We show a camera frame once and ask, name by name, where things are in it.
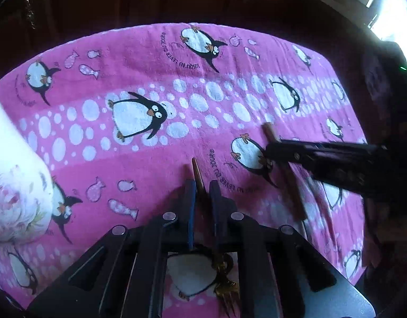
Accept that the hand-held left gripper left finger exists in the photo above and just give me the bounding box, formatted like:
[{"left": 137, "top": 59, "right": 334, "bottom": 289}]
[{"left": 26, "top": 179, "right": 198, "bottom": 318}]

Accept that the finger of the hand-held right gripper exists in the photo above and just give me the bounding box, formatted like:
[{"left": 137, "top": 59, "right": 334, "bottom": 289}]
[{"left": 265, "top": 138, "right": 387, "bottom": 174}]

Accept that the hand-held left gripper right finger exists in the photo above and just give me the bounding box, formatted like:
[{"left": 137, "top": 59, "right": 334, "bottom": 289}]
[{"left": 209, "top": 180, "right": 376, "bottom": 318}]

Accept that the brown handled gold fork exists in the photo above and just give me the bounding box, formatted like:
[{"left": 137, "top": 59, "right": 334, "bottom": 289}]
[{"left": 191, "top": 158, "right": 240, "bottom": 318}]

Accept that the brown wooden handled utensil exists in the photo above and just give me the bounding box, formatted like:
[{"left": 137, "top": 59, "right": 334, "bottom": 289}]
[{"left": 263, "top": 122, "right": 308, "bottom": 222}]

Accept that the white floral cup blue inside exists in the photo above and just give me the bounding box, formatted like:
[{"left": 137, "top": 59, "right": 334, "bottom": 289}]
[{"left": 0, "top": 86, "right": 55, "bottom": 246}]

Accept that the pink penguin towel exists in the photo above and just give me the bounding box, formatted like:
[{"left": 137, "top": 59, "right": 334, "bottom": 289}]
[{"left": 0, "top": 23, "right": 380, "bottom": 318}]

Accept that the bright window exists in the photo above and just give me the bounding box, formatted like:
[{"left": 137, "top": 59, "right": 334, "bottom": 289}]
[{"left": 369, "top": 0, "right": 407, "bottom": 40}]

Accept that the dark wooden cabinet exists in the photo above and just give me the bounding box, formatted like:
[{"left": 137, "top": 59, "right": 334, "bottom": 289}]
[{"left": 0, "top": 0, "right": 366, "bottom": 60}]

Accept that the metal cabinet handle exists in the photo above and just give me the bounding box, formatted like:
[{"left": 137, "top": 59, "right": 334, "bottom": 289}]
[{"left": 23, "top": 0, "right": 36, "bottom": 30}]

